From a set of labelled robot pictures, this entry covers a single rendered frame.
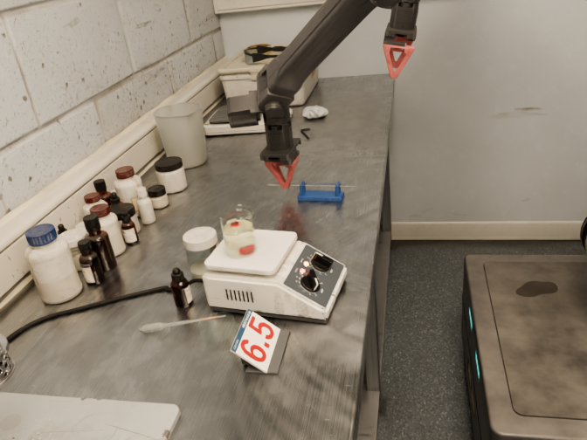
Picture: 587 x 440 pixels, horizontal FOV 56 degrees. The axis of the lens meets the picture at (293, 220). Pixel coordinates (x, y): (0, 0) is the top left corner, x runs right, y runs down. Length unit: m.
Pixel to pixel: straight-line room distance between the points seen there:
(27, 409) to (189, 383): 0.21
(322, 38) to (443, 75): 1.36
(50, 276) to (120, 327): 0.16
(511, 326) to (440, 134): 1.08
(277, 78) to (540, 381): 0.85
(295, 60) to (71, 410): 0.65
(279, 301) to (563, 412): 0.68
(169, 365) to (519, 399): 0.76
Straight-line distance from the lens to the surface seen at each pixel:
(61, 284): 1.03
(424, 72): 2.26
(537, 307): 1.55
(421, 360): 1.90
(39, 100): 1.27
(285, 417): 0.72
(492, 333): 1.45
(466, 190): 2.44
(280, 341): 0.81
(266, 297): 0.84
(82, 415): 0.79
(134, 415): 0.76
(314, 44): 0.96
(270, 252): 0.86
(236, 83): 1.94
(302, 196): 1.21
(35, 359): 0.94
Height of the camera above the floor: 1.27
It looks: 27 degrees down
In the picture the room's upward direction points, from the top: 7 degrees counter-clockwise
